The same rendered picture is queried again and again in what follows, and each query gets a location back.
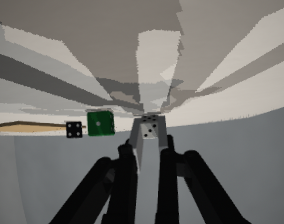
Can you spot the white die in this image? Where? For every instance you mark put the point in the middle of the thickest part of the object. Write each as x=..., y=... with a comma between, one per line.
x=149, y=126

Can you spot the green die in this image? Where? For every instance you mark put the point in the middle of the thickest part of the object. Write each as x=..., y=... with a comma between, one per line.
x=100, y=123

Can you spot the black die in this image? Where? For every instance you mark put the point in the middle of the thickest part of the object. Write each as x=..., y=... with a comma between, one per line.
x=74, y=130

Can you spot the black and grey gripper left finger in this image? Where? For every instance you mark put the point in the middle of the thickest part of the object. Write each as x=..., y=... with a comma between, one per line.
x=88, y=199

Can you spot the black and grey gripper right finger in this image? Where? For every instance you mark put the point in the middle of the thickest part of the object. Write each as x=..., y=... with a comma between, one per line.
x=213, y=202

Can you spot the tan square mat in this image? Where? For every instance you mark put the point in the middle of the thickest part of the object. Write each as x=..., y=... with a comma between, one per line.
x=30, y=126

